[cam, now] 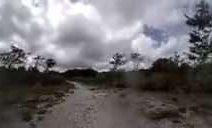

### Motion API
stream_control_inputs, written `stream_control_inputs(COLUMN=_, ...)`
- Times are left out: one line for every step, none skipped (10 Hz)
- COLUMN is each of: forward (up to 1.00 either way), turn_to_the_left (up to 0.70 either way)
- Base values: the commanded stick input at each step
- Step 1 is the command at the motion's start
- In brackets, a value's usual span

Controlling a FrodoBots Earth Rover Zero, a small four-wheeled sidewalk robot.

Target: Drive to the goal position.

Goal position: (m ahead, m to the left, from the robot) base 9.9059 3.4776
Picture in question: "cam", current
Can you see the sandy gravel path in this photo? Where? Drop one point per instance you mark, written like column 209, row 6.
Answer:
column 79, row 106

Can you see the dark shrubs and tall tree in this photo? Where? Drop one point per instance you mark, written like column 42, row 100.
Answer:
column 174, row 71

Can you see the dark bushes with thin trees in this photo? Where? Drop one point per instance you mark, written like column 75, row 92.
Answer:
column 25, row 68

